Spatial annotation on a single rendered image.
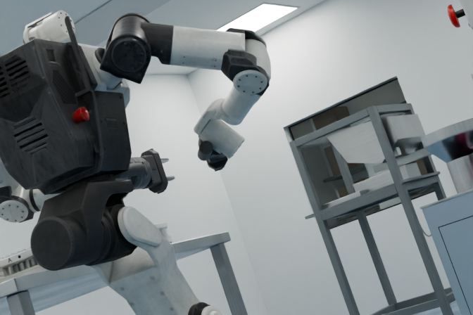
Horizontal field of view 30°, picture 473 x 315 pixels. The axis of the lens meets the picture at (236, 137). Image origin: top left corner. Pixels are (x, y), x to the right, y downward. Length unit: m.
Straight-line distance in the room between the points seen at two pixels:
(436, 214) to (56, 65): 3.33
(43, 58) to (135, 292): 0.59
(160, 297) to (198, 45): 0.59
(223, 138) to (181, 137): 6.57
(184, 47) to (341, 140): 4.17
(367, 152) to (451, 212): 1.22
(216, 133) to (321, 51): 6.20
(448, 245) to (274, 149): 3.95
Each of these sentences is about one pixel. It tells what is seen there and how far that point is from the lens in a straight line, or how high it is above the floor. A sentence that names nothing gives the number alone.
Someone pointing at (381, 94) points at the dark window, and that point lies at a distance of 8.19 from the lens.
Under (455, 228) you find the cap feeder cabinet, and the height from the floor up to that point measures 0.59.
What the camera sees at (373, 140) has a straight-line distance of 5.98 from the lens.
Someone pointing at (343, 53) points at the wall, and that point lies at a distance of 8.26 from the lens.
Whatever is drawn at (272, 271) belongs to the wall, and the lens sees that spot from 8.86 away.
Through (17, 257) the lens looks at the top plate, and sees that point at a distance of 2.37.
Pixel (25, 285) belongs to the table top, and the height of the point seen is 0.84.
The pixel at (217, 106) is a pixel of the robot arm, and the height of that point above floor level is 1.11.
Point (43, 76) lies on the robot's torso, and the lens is 1.92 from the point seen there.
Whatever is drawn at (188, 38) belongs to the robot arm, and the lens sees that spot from 1.98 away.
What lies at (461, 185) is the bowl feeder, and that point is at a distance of 5.16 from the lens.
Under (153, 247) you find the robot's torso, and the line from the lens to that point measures 2.06.
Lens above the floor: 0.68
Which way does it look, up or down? 9 degrees up
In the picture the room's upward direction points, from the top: 19 degrees counter-clockwise
